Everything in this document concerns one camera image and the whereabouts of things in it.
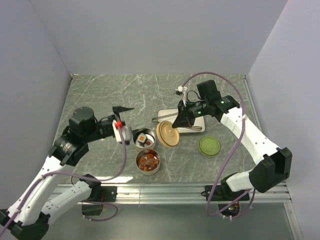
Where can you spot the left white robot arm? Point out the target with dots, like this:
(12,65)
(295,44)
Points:
(56,188)

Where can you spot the steel bowl near rail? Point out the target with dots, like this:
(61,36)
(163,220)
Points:
(153,168)

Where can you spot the steel bowl far from rail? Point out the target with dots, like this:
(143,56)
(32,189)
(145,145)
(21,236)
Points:
(150,136)

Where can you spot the white rectangular plate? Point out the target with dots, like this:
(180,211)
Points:
(198,121)

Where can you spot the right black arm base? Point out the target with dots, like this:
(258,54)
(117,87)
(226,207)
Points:
(220,194)

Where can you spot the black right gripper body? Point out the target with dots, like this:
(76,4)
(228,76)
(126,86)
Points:
(200,108)

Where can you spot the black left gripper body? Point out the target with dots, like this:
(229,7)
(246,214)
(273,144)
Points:
(105,127)

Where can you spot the large orange fish piece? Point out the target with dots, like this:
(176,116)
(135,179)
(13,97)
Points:
(143,164)

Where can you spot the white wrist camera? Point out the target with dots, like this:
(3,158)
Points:
(122,132)
(182,91)

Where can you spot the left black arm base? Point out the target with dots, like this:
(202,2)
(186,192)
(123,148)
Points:
(107,193)

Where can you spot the beige round lid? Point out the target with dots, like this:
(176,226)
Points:
(167,135)

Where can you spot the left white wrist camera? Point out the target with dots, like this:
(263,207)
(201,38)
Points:
(122,132)

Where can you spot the orange chicken wing piece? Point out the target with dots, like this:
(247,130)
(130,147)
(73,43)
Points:
(151,159)

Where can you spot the aluminium front rail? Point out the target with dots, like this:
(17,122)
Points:
(183,193)

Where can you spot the sushi roll red centre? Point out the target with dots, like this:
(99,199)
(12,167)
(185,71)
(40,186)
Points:
(148,143)

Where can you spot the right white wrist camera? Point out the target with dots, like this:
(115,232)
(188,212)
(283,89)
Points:
(182,91)

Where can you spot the metal food tongs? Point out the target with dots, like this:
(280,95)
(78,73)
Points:
(158,118)

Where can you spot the green round lid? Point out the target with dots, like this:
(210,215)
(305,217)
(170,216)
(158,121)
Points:
(209,146)

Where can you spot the sushi roll orange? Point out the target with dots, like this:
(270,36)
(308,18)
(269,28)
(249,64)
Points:
(142,138)

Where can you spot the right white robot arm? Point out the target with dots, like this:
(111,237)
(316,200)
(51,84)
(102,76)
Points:
(272,163)

